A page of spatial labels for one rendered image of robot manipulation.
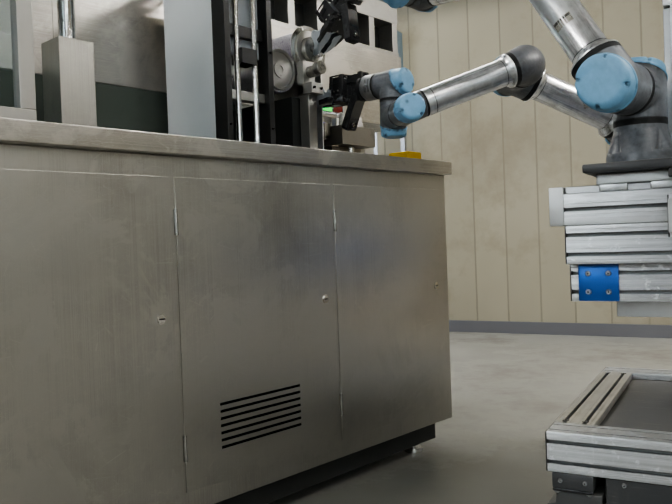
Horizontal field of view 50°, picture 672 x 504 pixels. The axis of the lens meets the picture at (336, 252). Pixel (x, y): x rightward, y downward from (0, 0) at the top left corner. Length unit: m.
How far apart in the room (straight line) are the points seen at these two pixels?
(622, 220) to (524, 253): 3.27
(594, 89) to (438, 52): 3.72
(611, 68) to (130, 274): 1.07
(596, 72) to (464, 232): 3.54
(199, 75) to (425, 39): 3.44
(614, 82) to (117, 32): 1.38
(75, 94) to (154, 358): 0.68
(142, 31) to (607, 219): 1.42
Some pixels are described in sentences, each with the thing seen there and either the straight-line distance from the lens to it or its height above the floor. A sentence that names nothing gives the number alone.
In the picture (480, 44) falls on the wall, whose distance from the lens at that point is 5.22.
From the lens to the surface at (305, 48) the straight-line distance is 2.24.
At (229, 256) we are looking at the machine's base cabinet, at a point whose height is 0.64.
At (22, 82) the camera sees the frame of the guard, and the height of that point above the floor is 0.98.
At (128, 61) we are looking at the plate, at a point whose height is 1.21.
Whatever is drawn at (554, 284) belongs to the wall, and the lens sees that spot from 4.95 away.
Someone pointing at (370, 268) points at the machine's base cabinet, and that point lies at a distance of 1.99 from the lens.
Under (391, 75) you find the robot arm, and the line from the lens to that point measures 2.08.
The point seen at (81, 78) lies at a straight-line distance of 1.87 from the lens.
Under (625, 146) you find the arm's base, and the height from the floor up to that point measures 0.85.
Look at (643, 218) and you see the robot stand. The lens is 1.73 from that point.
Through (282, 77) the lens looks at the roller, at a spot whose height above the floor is 1.15.
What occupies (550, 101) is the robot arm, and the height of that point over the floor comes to 1.06.
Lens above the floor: 0.67
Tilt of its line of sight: 1 degrees down
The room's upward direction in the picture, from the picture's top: 2 degrees counter-clockwise
